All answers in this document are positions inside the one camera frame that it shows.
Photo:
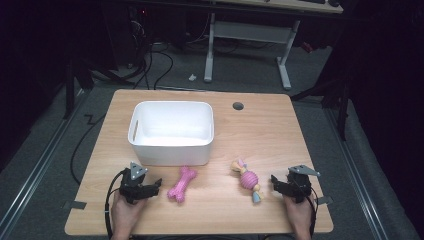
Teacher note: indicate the metal floor rail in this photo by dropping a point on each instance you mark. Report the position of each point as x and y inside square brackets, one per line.
[36, 170]
[356, 180]

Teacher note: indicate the grey tape piece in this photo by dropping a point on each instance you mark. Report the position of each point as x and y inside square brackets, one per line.
[325, 200]
[78, 205]

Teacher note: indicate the black metal stand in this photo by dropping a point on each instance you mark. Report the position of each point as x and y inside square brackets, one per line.
[341, 106]
[69, 83]

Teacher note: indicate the dark round table grommet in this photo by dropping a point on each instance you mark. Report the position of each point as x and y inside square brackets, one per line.
[238, 106]

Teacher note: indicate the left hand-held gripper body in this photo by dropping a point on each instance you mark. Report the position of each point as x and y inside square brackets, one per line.
[131, 186]

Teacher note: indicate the white-legged desk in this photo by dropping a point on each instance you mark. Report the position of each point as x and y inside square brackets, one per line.
[250, 31]

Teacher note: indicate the white paper scrap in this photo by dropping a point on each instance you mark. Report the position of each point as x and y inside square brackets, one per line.
[192, 77]

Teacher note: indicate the pink bone toy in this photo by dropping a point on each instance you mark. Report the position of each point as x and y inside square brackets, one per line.
[181, 185]

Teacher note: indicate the white plastic bin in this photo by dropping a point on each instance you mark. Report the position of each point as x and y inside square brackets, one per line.
[171, 133]

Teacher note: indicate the person's right hand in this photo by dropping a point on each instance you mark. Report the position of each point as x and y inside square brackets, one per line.
[300, 216]

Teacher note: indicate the person's left hand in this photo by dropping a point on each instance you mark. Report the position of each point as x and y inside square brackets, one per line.
[126, 215]

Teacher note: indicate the dark computer tower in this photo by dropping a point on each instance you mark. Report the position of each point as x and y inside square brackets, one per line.
[138, 33]

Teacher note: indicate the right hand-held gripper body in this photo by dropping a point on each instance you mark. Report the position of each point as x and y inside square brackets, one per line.
[298, 186]

